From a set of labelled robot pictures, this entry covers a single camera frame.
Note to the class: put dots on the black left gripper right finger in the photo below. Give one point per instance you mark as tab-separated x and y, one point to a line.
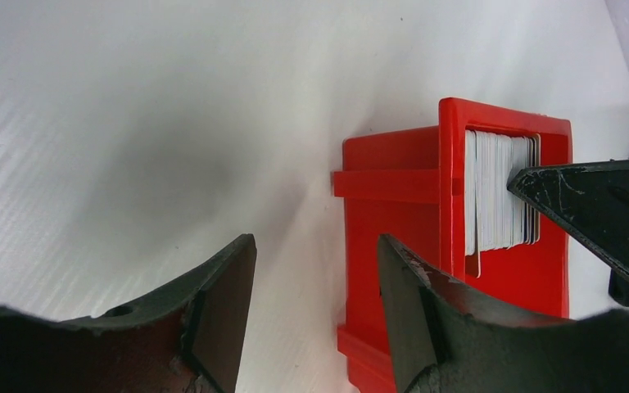
446	336

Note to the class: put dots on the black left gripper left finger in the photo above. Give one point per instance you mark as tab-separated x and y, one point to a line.
185	336

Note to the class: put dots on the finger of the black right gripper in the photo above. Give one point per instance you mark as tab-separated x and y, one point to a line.
589	201

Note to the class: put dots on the stack of credit cards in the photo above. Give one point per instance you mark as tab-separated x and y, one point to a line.
494	218

